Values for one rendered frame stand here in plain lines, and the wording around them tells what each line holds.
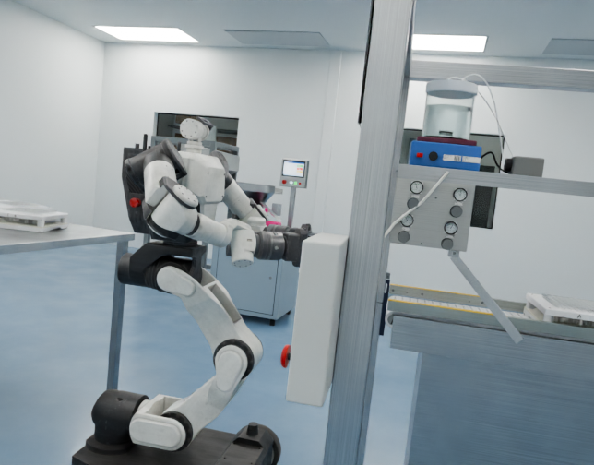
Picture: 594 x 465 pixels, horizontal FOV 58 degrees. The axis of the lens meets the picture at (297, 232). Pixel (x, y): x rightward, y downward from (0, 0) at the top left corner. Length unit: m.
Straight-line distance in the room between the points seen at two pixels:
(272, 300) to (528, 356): 2.92
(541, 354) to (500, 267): 5.18
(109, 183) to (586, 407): 7.31
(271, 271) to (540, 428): 2.89
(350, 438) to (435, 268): 5.89
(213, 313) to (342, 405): 0.94
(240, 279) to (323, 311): 3.60
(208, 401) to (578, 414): 1.16
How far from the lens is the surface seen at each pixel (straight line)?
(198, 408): 1.97
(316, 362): 0.85
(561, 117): 6.96
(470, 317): 1.65
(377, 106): 0.93
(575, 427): 1.85
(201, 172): 1.76
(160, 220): 1.43
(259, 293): 4.38
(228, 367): 1.83
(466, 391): 1.76
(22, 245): 2.25
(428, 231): 1.57
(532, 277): 6.92
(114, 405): 2.10
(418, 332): 1.65
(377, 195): 0.91
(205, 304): 1.83
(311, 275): 0.82
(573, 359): 1.73
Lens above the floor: 1.19
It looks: 5 degrees down
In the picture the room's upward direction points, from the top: 6 degrees clockwise
